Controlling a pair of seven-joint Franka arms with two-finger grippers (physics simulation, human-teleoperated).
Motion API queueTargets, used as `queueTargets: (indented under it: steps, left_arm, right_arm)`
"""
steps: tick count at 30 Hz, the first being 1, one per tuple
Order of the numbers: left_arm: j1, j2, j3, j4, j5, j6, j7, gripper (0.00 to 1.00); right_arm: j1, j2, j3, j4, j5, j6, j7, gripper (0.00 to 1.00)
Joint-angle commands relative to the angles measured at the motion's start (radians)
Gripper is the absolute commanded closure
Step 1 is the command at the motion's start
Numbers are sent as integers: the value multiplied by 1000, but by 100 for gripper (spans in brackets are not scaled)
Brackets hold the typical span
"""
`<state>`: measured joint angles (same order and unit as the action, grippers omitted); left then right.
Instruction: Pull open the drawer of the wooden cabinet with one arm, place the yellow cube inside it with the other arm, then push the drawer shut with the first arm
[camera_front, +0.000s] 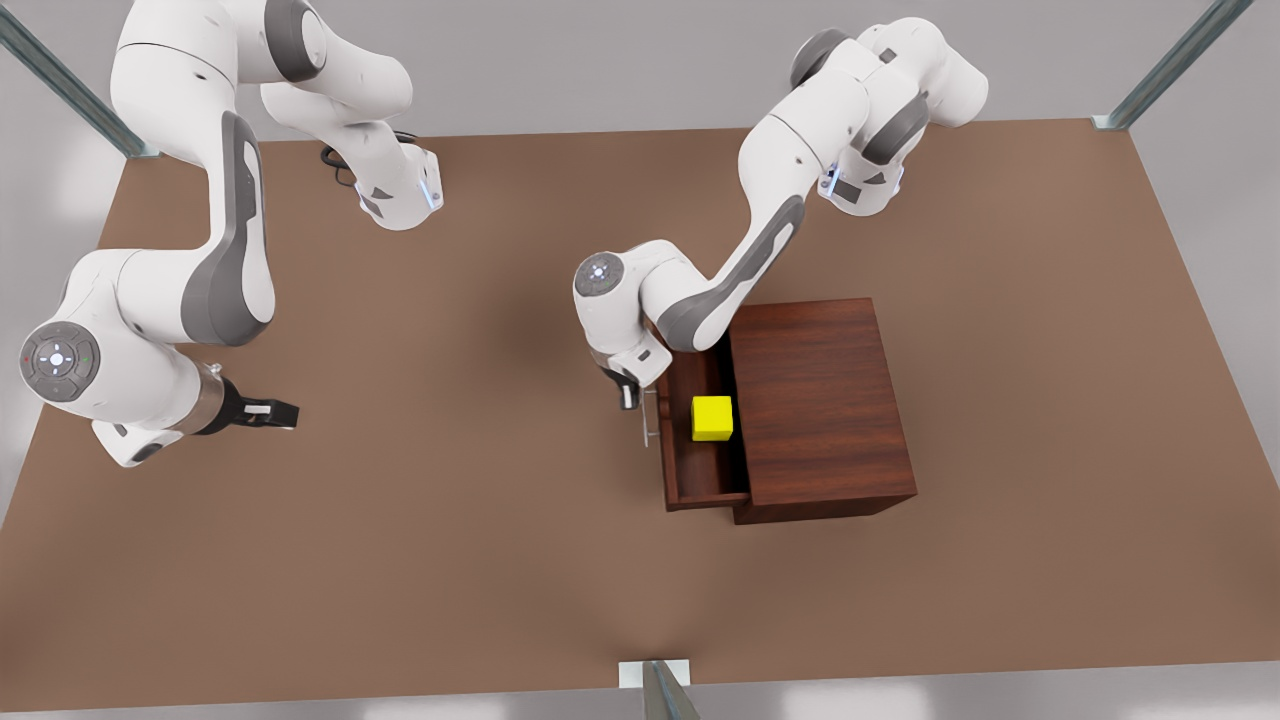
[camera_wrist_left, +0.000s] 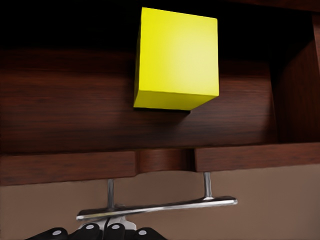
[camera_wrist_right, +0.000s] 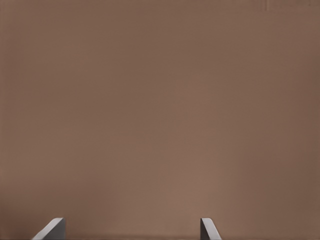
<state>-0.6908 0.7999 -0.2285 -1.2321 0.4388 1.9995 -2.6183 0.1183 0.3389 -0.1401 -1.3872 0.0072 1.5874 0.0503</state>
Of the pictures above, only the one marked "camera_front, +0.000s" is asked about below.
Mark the dark wooden drawer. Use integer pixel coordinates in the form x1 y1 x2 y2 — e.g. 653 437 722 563
641 345 751 513

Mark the yellow cube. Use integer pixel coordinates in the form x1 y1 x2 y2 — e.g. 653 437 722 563
692 395 734 443

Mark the dark wooden cabinet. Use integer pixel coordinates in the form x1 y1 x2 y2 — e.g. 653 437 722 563
729 297 919 526

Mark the black cable loop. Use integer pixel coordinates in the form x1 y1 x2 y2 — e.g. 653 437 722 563
320 131 421 188

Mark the silver frame post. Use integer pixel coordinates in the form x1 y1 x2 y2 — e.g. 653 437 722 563
0 8 159 160
1092 0 1255 132
618 659 701 720

